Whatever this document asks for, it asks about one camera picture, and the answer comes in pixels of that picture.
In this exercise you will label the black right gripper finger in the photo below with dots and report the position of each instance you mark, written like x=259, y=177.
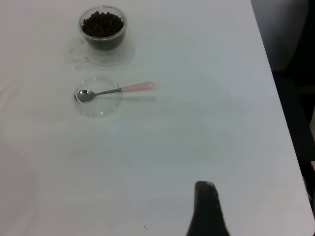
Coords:
x=206, y=211

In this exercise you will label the clear round glass lid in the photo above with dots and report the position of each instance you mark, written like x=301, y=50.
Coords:
x=101, y=108

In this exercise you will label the clear glass cup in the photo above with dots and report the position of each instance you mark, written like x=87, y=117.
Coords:
x=105, y=55

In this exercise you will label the dark coffee beans heap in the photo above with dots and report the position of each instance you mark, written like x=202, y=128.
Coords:
x=102, y=25

